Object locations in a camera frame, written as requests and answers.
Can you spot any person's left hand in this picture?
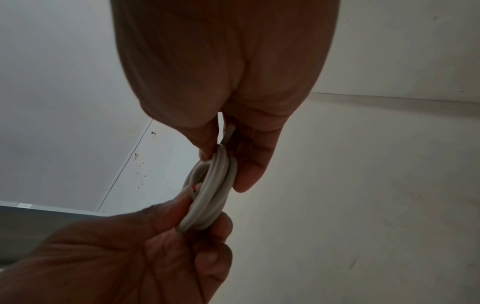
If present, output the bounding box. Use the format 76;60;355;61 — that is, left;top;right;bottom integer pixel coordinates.
0;188;235;304

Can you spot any person's right hand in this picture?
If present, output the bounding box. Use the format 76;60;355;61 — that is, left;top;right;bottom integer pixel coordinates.
109;0;342;193

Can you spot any thick white cable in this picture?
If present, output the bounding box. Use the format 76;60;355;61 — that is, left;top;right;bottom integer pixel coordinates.
177;124;239;233

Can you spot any grey metal shelf rack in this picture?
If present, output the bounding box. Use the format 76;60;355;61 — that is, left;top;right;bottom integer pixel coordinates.
0;201;114;268

